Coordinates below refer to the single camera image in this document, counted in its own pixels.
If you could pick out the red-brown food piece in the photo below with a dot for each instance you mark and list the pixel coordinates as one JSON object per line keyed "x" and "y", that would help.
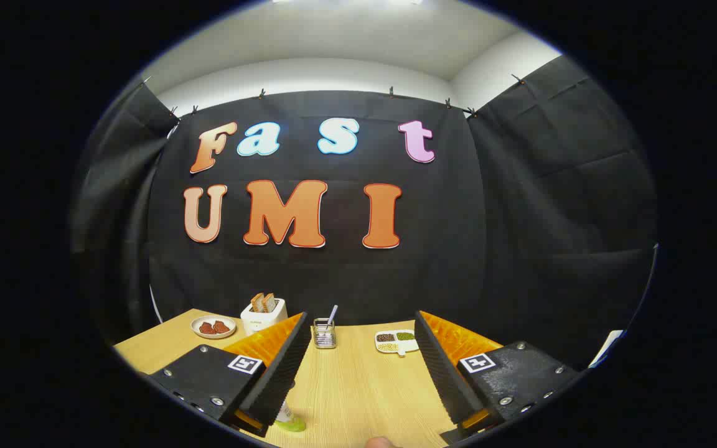
{"x": 221, "y": 327}
{"x": 206, "y": 328}

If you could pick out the striped straw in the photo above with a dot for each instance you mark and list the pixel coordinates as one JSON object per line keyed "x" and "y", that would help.
{"x": 332, "y": 314}

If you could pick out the white toaster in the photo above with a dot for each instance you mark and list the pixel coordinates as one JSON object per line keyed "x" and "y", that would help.
{"x": 264, "y": 322}

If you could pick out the round white plate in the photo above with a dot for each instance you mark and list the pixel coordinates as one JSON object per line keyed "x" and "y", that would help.
{"x": 195, "y": 326}

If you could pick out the divided white bean dish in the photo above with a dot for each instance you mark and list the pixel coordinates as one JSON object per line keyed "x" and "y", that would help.
{"x": 389, "y": 343}

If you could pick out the wooden table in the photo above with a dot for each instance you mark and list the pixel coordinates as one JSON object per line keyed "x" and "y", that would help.
{"x": 358, "y": 386}

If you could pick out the toast slice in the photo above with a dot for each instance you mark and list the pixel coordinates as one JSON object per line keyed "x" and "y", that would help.
{"x": 269, "y": 303}
{"x": 257, "y": 303}

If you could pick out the clear juice bottle white label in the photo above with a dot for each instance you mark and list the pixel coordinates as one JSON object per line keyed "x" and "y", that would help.
{"x": 291, "y": 424}

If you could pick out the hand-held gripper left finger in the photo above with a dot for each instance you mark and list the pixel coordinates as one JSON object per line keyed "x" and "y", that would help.
{"x": 271, "y": 386}

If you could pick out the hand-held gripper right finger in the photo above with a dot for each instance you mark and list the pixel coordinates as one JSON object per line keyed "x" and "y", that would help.
{"x": 449, "y": 379}

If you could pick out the black backdrop cloth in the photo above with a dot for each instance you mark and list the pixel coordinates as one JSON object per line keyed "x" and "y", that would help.
{"x": 458, "y": 249}

